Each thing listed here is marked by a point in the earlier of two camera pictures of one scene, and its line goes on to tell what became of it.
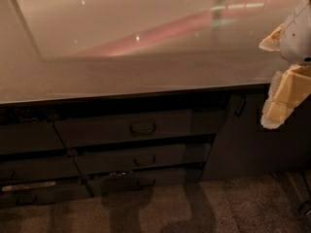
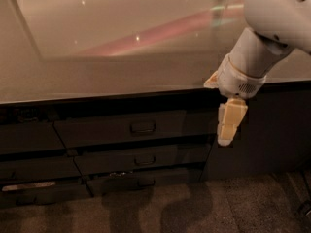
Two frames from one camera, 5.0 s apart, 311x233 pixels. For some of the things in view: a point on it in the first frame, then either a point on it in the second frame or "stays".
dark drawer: x=38 y=168 stays
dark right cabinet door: x=242 y=147 stays
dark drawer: x=26 y=193 stays
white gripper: x=297 y=38 -> x=235 y=81
